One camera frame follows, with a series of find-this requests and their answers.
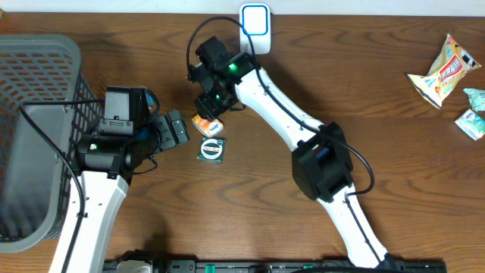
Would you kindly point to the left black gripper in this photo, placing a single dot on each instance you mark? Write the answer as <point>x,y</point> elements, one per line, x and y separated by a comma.
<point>167,125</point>

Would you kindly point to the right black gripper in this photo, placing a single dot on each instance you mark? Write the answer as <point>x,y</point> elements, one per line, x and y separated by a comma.
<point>208,111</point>

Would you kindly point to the orange small carton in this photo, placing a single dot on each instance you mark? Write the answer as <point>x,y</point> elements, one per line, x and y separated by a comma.
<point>206,127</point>

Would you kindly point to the round tape roll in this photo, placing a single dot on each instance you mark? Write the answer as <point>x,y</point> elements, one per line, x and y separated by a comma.
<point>211,150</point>

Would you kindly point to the yellow snack bag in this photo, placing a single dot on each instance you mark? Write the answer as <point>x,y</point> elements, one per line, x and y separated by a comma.
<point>450,66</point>

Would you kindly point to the teal small carton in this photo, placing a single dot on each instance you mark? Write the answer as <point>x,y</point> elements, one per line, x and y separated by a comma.
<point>471,123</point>

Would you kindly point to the mint green pack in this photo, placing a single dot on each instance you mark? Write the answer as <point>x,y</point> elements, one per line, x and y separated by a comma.
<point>476,98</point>

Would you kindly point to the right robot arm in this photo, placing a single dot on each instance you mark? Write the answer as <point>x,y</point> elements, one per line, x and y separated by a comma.
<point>321,157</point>

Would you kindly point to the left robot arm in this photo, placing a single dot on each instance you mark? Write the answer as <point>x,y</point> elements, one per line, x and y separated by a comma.
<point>130,131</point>

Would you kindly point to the white barcode scanner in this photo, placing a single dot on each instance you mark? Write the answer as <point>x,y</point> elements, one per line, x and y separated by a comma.
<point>256,21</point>

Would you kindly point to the grey plastic shopping basket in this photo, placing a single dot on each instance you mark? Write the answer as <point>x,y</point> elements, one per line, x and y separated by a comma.
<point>43,74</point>

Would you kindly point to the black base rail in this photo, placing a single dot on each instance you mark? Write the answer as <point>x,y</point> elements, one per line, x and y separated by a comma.
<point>190,266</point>

